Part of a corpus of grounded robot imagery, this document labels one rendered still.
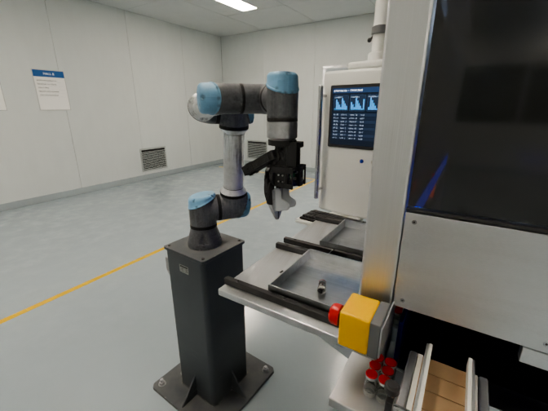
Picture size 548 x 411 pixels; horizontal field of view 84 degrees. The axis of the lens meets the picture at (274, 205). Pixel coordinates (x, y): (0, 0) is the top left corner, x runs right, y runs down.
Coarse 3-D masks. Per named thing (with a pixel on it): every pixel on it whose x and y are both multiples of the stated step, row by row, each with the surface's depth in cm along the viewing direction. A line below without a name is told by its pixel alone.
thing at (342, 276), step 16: (304, 256) 100; (320, 256) 101; (336, 256) 98; (288, 272) 91; (304, 272) 95; (320, 272) 95; (336, 272) 95; (352, 272) 95; (272, 288) 82; (288, 288) 87; (304, 288) 87; (336, 288) 87; (352, 288) 87; (320, 304) 75
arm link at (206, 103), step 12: (204, 84) 73; (216, 84) 73; (228, 84) 75; (240, 84) 76; (192, 96) 103; (204, 96) 72; (216, 96) 73; (228, 96) 74; (240, 96) 75; (192, 108) 102; (204, 108) 74; (216, 108) 74; (228, 108) 76; (240, 108) 77; (204, 120) 106; (216, 120) 112
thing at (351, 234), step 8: (344, 224) 131; (352, 224) 129; (360, 224) 127; (336, 232) 123; (344, 232) 125; (352, 232) 125; (360, 232) 125; (320, 240) 110; (328, 240) 116; (336, 240) 118; (344, 240) 118; (352, 240) 118; (360, 240) 118; (336, 248) 107; (344, 248) 105; (352, 248) 104; (360, 248) 111
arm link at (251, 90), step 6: (246, 84) 77; (252, 84) 77; (258, 84) 78; (264, 84) 78; (246, 90) 75; (252, 90) 76; (258, 90) 76; (246, 96) 75; (252, 96) 76; (258, 96) 76; (246, 102) 76; (252, 102) 76; (258, 102) 77; (246, 108) 77; (252, 108) 78; (258, 108) 78; (264, 108) 76
